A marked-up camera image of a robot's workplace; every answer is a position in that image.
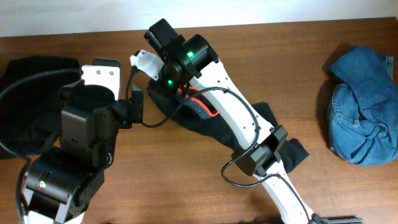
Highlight black metal base rail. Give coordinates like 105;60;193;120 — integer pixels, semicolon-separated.
310;215;363;224

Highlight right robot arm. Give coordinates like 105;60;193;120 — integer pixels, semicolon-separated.
131;19;315;223

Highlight black pants with red waistband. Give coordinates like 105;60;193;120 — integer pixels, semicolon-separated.
147;80;309;173

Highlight blue denim jeans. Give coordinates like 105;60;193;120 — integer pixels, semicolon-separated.
327;46;397;166

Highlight folded black cloth pile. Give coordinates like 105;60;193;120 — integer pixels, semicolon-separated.
1;55;80;156

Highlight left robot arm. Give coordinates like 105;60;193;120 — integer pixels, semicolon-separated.
22;84;144;223

